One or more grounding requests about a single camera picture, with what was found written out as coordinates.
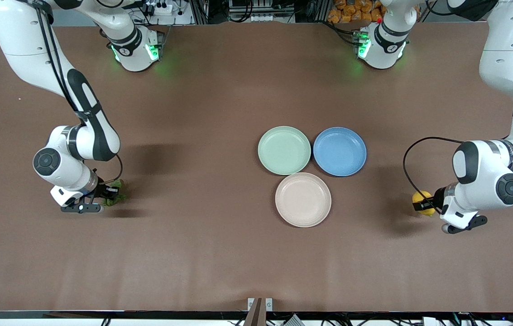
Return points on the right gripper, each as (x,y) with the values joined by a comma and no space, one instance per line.
(102,189)

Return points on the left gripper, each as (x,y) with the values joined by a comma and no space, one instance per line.
(438,195)

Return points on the yellow lemon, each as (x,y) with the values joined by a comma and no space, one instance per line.
(421,197)

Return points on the green lettuce leaf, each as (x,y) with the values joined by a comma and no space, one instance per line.
(117,186)

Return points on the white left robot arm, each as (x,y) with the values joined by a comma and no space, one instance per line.
(510,59)

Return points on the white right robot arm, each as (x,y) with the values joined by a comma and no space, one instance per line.
(21,50)

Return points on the blue round plate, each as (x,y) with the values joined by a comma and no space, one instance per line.
(339,151)

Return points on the beige round plate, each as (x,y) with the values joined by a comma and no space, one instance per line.
(303,199)

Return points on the green round plate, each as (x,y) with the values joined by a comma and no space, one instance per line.
(284,150)

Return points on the white power strip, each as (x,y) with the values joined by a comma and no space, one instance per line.
(159,8)

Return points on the orange snack bags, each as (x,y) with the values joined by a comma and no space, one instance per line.
(351,11)

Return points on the aluminium profile bracket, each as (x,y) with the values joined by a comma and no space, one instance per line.
(259,310)

